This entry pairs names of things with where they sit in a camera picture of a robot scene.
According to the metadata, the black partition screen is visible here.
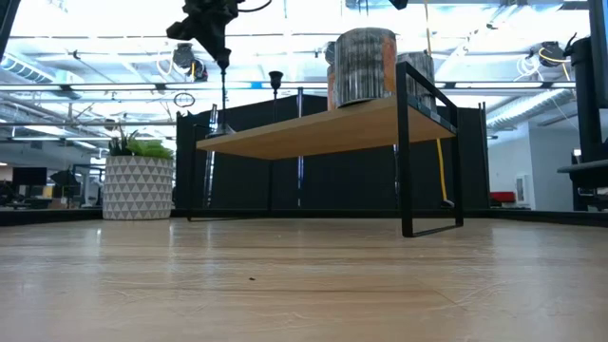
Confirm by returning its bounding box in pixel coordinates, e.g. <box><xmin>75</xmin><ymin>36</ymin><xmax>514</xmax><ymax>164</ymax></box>
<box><xmin>174</xmin><ymin>93</ymin><xmax>490</xmax><ymax>215</ymax></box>

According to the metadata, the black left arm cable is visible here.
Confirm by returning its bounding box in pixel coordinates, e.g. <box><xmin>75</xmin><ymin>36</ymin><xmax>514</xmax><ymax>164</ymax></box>
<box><xmin>237</xmin><ymin>0</ymin><xmax>275</xmax><ymax>14</ymax></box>

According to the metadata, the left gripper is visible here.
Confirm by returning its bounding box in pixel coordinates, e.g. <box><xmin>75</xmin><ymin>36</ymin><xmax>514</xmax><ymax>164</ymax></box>
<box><xmin>165</xmin><ymin>0</ymin><xmax>241</xmax><ymax>70</ymax></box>

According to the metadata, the black background monitor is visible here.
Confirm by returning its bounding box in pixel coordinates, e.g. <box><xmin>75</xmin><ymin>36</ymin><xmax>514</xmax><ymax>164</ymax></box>
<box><xmin>11</xmin><ymin>166</ymin><xmax>48</xmax><ymax>187</ymax></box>

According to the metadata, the green artificial plant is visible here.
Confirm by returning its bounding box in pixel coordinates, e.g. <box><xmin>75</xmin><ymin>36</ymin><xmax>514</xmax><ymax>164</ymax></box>
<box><xmin>107</xmin><ymin>125</ymin><xmax>175</xmax><ymax>161</ymax></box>

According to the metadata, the black candlestick holder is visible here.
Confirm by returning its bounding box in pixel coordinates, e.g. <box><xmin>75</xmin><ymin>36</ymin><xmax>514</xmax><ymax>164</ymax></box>
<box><xmin>268</xmin><ymin>69</ymin><xmax>285</xmax><ymax>127</ymax></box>
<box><xmin>206</xmin><ymin>49</ymin><xmax>238</xmax><ymax>140</ymax></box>

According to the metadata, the white triangle-pattern plant pot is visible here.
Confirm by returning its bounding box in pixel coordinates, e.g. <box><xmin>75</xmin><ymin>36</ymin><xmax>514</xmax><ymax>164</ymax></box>
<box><xmin>102</xmin><ymin>155</ymin><xmax>175</xmax><ymax>221</ymax></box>

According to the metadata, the dark grey side desk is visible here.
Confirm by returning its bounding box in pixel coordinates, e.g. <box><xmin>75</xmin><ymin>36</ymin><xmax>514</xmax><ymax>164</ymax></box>
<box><xmin>558</xmin><ymin>159</ymin><xmax>608</xmax><ymax>213</ymax></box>

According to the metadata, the wooden shelf black metal frame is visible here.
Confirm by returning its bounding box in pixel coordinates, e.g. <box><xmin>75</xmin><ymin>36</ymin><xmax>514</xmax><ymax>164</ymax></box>
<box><xmin>187</xmin><ymin>61</ymin><xmax>465</xmax><ymax>238</ymax></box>

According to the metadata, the black hanging cable loop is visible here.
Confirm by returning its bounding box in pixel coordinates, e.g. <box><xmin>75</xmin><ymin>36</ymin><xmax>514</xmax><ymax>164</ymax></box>
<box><xmin>173</xmin><ymin>91</ymin><xmax>197</xmax><ymax>109</ymax></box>

